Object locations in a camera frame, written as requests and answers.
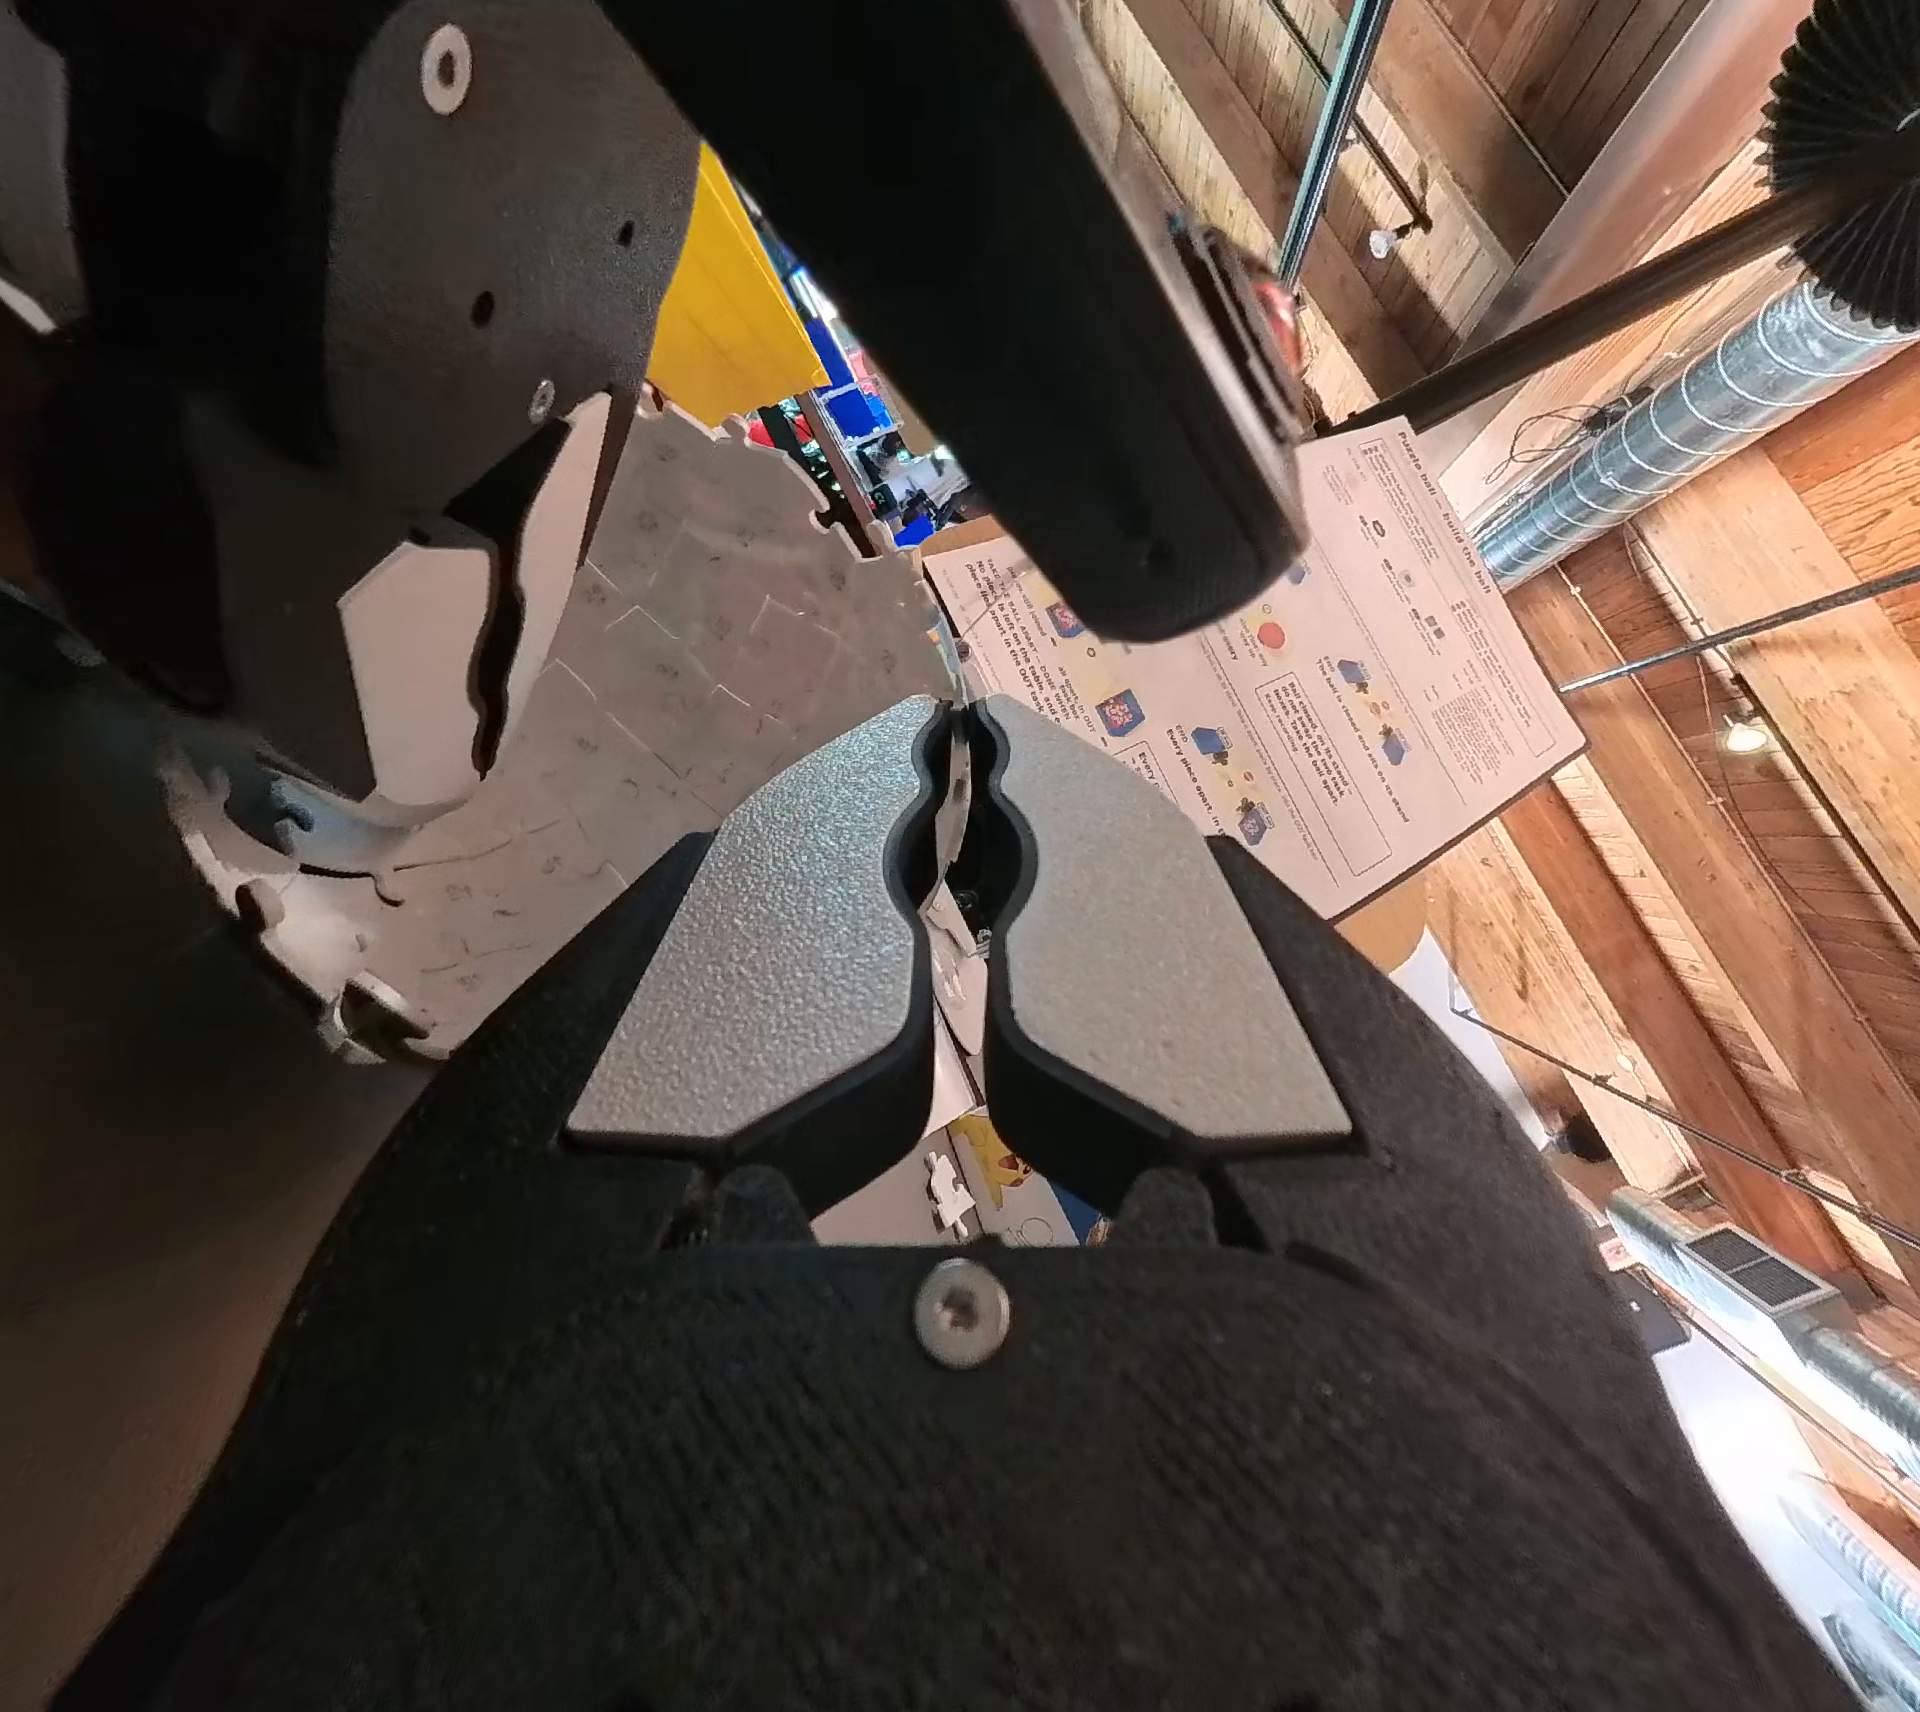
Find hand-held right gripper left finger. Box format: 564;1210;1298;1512
564;692;962;1223

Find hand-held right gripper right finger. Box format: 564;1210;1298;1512
966;692;1354;1217

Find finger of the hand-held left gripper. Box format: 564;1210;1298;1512
339;540;500;817
446;390;620;773

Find partly built puzzle ball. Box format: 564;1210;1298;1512
156;385;962;1070

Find colourful puzzle box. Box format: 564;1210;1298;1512
952;1110;1085;1249

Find yellow plastic bin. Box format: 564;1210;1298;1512
644;144;829;424

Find blue storage bins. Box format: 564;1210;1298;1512
796;303;976;545

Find white instruction sheet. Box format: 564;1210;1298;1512
918;415;1590;922

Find thin steel tension rod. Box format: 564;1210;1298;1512
1560;569;1920;694
1454;1005;1920;1235

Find ceiling vent grille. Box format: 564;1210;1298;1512
1679;1224;1835;1316

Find black table lamp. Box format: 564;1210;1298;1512
1351;0;1920;439

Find metal ceiling rail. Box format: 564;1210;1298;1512
1275;0;1468;297

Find silver ventilation duct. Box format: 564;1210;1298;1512
1477;280;1920;589
1605;1179;1920;1712

